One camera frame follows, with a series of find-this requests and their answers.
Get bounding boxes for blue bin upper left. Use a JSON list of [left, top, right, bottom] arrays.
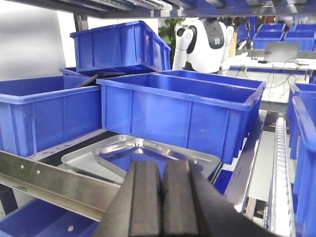
[[0, 76, 101, 157]]

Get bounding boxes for blue bin lower left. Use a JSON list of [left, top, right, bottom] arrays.
[[0, 199, 98, 237]]

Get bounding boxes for silver metal tray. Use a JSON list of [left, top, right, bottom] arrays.
[[61, 135, 220, 184]]

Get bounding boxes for blue bin upper right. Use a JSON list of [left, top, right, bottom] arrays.
[[287, 83, 316, 237]]

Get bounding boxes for white humanoid robot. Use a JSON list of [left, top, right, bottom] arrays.
[[172, 17, 235, 75]]

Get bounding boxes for blue bin upper middle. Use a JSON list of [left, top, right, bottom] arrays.
[[97, 74, 262, 164]]

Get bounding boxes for grey laptop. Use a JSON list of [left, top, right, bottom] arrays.
[[264, 41, 300, 62]]

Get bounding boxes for white roller track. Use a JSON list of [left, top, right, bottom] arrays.
[[267, 118, 296, 237]]

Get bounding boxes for tilted blue bin top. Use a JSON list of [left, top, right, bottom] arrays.
[[70, 20, 170, 73]]

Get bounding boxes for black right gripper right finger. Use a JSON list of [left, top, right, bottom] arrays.
[[162, 160, 274, 237]]

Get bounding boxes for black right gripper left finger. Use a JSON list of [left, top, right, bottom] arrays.
[[92, 161, 162, 237]]

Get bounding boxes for stainless steel shelf rail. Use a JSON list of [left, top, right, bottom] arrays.
[[0, 151, 120, 221]]

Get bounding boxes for blue bin rear middle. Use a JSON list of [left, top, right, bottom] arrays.
[[157, 70, 267, 91]]

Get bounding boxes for green potted plant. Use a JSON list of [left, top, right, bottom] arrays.
[[158, 18, 185, 51]]

